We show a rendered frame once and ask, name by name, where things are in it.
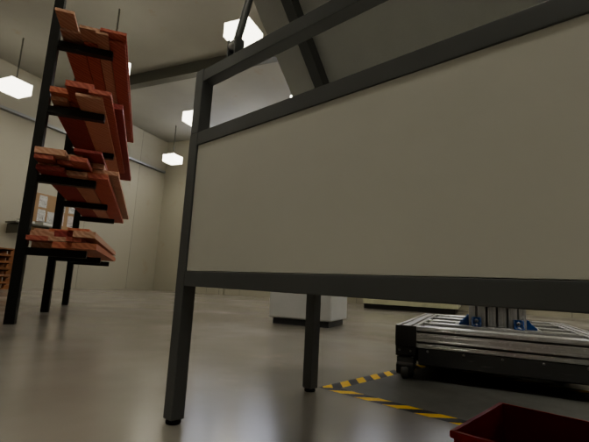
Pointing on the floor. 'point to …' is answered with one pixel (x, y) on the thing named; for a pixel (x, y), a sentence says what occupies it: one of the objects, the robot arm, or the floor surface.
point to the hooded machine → (330, 306)
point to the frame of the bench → (331, 283)
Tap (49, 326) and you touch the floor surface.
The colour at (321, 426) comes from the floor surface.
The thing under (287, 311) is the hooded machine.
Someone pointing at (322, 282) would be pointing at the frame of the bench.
